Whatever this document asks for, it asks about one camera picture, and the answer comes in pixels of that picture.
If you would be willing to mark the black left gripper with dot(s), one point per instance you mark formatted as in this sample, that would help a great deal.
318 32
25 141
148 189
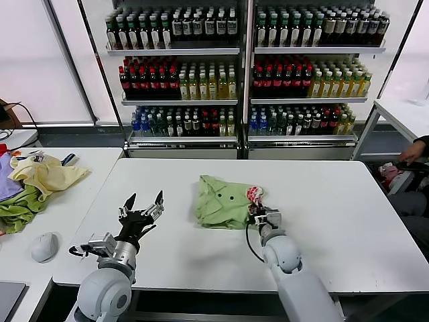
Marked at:
134 228

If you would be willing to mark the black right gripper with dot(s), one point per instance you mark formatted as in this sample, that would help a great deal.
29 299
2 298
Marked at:
259 216

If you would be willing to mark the light green t-shirt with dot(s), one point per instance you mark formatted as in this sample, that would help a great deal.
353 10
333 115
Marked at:
221 208

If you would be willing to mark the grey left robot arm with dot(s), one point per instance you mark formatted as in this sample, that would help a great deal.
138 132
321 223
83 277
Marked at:
104 292

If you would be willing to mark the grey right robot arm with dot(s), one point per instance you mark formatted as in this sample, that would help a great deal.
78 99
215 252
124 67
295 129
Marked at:
288 258

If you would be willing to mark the person's black sleeve forearm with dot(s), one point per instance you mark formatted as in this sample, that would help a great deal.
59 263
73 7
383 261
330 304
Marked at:
422 142

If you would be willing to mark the pink white clothes pile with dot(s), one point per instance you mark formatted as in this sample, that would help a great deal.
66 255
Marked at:
390 172

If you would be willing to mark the person's hand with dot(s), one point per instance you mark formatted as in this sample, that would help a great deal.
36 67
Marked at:
410 153

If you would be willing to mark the blue water bottle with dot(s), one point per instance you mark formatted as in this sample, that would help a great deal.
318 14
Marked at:
145 127
263 126
253 126
136 127

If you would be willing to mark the green tinted drink bottle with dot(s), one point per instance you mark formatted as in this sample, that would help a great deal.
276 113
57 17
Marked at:
283 126
273 126
162 127
154 127

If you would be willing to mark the small dark bottle white label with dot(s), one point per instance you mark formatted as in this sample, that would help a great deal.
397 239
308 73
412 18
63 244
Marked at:
180 127
308 125
171 127
316 125

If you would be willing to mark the small pale yellow drink bottle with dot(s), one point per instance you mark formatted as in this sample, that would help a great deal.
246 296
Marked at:
223 127
231 127
350 124
342 125

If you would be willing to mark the small dark drink bottle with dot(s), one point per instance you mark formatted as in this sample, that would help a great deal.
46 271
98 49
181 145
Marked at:
197 127
291 126
188 127
299 126

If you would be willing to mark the blue white striped item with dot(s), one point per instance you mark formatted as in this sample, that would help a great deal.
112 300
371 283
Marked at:
68 160

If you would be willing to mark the small red cap cola bottle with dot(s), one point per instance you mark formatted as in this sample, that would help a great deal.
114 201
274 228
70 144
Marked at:
333 124
214 127
205 127
325 124

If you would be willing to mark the pale yellow garment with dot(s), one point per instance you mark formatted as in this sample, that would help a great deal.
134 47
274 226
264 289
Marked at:
50 177

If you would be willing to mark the white computer mouse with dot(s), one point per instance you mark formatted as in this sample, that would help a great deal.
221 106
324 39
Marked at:
44 248

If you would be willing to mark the green terry garment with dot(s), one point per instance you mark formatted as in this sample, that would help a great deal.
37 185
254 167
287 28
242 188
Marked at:
20 208

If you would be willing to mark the green cap yellow tea bottle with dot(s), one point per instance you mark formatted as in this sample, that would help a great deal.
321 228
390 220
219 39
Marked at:
326 87
356 87
316 87
346 87
336 87
366 87

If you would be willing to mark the purple garment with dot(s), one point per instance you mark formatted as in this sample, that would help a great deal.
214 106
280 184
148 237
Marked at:
6 181

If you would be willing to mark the black drinks shelf rack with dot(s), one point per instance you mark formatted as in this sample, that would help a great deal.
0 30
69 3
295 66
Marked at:
167 52
318 50

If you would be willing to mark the red cloth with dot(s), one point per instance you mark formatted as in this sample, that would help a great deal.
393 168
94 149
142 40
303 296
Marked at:
2 149

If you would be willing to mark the brown cardboard box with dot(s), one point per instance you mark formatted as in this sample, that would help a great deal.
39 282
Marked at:
13 117

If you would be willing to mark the green cap dark tea bottle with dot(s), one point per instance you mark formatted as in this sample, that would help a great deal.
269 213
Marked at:
133 36
295 35
306 35
317 35
273 35
144 36
261 35
122 36
284 35
155 36
111 36
166 36

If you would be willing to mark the black office chair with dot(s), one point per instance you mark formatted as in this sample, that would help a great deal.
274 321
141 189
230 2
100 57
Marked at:
415 166

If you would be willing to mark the grey laptop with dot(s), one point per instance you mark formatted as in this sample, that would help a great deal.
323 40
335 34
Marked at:
10 298

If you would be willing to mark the white side table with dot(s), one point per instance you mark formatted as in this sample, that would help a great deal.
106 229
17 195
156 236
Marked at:
395 110

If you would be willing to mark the dark bottle white square label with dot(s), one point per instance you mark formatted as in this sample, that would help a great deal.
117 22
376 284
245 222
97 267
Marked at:
210 28
199 28
221 28
177 28
187 28
232 28

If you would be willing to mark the dark bottle beige label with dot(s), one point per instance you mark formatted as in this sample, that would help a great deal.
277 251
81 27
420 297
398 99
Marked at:
373 28
352 28
340 28
362 28
329 28
383 28

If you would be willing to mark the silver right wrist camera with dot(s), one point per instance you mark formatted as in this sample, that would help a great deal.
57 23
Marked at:
274 218

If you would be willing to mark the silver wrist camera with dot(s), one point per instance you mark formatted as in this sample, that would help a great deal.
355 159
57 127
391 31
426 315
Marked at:
274 218
104 243

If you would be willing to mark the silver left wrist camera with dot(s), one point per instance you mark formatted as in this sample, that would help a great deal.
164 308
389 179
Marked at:
104 243

